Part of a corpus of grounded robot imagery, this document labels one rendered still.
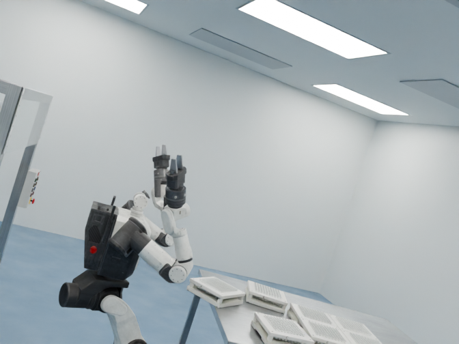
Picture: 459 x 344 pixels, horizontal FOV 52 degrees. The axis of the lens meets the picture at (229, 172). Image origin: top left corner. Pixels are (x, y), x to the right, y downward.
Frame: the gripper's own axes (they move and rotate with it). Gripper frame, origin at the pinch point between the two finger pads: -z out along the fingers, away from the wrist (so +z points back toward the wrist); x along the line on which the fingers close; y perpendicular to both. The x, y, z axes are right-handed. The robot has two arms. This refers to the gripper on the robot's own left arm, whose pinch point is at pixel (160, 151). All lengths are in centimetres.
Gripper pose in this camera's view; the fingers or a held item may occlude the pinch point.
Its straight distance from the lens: 268.4
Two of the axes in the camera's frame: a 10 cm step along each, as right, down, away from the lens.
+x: 7.1, -1.4, -6.9
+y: -7.0, -0.7, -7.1
